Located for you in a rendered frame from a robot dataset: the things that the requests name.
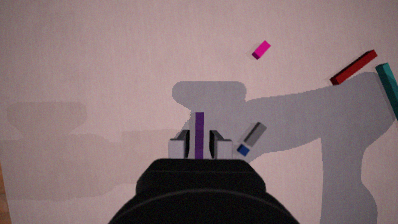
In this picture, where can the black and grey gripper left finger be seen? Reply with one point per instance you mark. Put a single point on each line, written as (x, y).
(179, 147)

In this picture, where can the small blue cube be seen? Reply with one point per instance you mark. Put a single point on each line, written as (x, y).
(243, 150)

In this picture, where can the grey rod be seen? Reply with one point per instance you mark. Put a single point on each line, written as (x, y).
(255, 134)

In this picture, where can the small magenta block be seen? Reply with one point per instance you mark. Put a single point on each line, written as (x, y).
(261, 50)

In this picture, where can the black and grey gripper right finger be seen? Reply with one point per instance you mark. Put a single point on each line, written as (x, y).
(219, 147)

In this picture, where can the turquoise rod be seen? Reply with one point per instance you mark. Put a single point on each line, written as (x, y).
(390, 85)

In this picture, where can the red rod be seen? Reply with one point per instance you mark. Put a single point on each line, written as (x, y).
(353, 67)

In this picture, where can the purple rod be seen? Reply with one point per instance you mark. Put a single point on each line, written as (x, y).
(199, 135)

